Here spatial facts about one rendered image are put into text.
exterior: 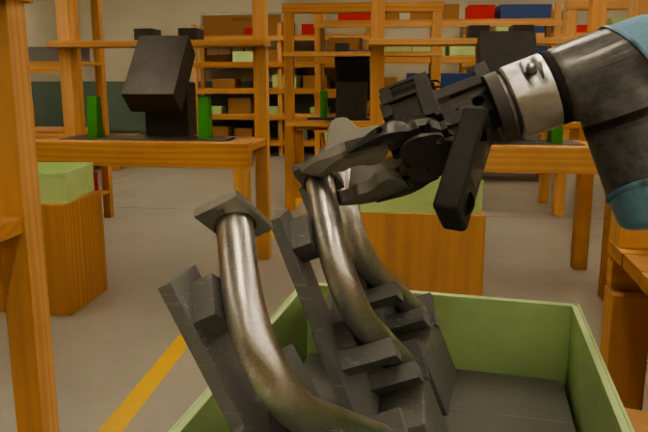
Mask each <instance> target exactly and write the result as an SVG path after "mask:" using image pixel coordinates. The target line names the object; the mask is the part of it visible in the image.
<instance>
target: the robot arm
mask: <svg viewBox="0 0 648 432"><path fill-rule="evenodd" d="M472 70H473V74H474V76H473V77H470V78H467V79H465V80H462V81H460V82H457V83H454V84H452V85H449V86H446V87H444V88H443V86H442V84H441V82H440V81H439V80H429V79H428V76H427V74H426V71H424V72H422V73H419V74H417V75H414V76H411V77H409V78H406V79H404V80H401V81H399V82H396V83H394V84H391V85H388V86H387V87H384V88H382V89H379V90H378V91H379V94H380V95H379V98H380V101H381V104H379V105H380V109H381V112H382V115H383V119H384V121H385V123H383V124H381V125H372V126H369V127H363V128H360V127H358V126H356V125H355V124H354V123H352V122H351V121H350V120H348V119H347V118H344V117H342V118H336V119H334V120H332V121H331V122H330V124H329V127H328V134H327V141H326V147H325V150H324V151H323V152H321V153H319V154H317V155H315V156H314V157H313V158H312V159H310V160H309V161H308V162H307V163H305V164H304V165H303V166H302V167H301V168H300V170H301V174H302V175H305V176H315V177H320V178H322V177H324V176H326V175H328V174H330V173H334V172H344V171H346V170H347V169H349V168H351V171H350V180H349V188H348V189H345V190H341V191H337V200H338V205H354V204H365V203H373V202H377V203H379V202H383V201H387V200H391V199H395V198H399V197H403V196H406V195H409V194H412V193H414V192H416V191H417V190H419V189H421V188H423V187H424V186H426V185H427V184H428V183H430V182H432V181H435V180H437V179H439V176H442V177H441V180H440V184H439V187H438V190H437V193H436V196H435V199H434V201H433V207H434V209H435V211H436V214H437V216H438V218H439V220H440V222H441V224H442V226H443V228H444V229H447V230H458V231H464V230H466V229H467V227H468V224H469V220H470V218H471V215H472V212H473V209H474V205H475V198H476V195H477V192H478V188H479V185H480V181H481V179H482V175H483V172H484V168H485V165H486V162H487V158H488V155H489V151H490V148H491V145H492V142H493V139H494V131H493V130H494V129H498V130H499V133H500V136H501V138H502V139H503V141H504V142H505V143H509V142H512V141H514V140H517V139H519V135H520V136H521V137H523V138H525V139H527V138H529V137H532V136H535V135H538V134H541V133H544V132H546V131H549V130H552V129H555V128H558V127H560V126H562V125H564V124H567V123H569V122H575V121H578V120H580V124H581V126H582V130H583V133H584V137H585V139H586V142H587V144H588V147H589V149H590V152H591V155H592V158H593V160H594V163H595V166H596V169H597V171H598V174H599V177H600V180H601V181H602V184H603V187H604V190H605V192H606V195H607V196H606V201H607V204H609V205H610V207H611V210H612V212H613V214H614V217H615V219H616V221H617V223H618V225H619V226H620V227H621V228H623V229H625V230H648V14H641V15H638V16H635V17H632V18H629V19H626V20H623V21H620V22H617V23H614V24H611V25H604V26H602V27H600V28H599V30H596V31H594V32H591V33H589V34H586V35H583V36H581V37H578V38H576V39H573V40H569V41H566V42H564V43H562V44H559V45H557V46H554V47H552V48H549V49H546V50H544V51H541V52H539V53H536V54H534V55H531V56H528V57H526V58H523V59H522V60H519V61H517V62H514V63H511V64H509V65H506V66H504V67H500V68H499V72H498V74H497V73H496V72H495V71H493V72H491V73H490V70H489V69H488V67H487V65H486V63H485V61H484V62H481V63H478V64H476V65H473V66H472ZM412 81H413V82H412ZM409 82H411V83H409ZM434 82H438V83H440V85H441V86H435V84H434ZM406 83H408V84H406ZM404 84H406V85H404ZM401 85H403V86H401ZM399 86H401V87H399ZM396 87H398V88H396ZM436 88H440V89H439V90H436ZM392 89H393V90H392ZM389 150H390V151H391V154H392V157H389V158H386V159H385V157H386V156H387V155H388V153H389ZM399 159H401V160H402V161H401V162H400V160H399Z"/></svg>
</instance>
